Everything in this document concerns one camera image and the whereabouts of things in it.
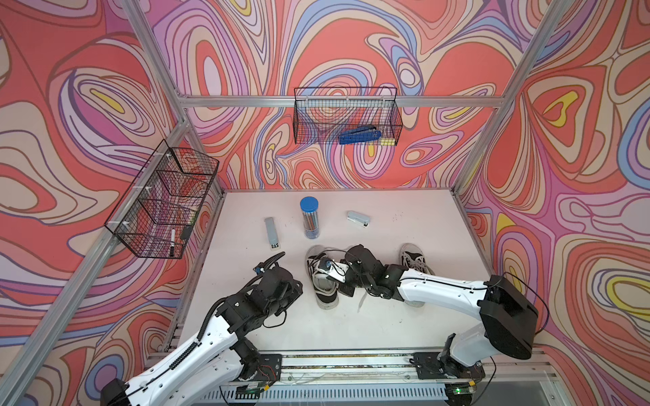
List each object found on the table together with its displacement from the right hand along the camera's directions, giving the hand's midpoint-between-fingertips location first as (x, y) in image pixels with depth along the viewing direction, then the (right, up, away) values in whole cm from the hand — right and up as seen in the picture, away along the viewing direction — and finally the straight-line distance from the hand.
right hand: (332, 280), depth 82 cm
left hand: (-8, -1, -6) cm, 10 cm away
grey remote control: (-23, +14, +17) cm, 32 cm away
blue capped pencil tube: (-8, +25, +8) cm, 27 cm away
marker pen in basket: (-47, +13, -9) cm, 50 cm away
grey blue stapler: (+12, +19, +24) cm, 33 cm away
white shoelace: (+10, -10, +4) cm, 14 cm away
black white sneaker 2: (+30, +6, +11) cm, 32 cm away
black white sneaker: (-2, -2, 0) cm, 3 cm away
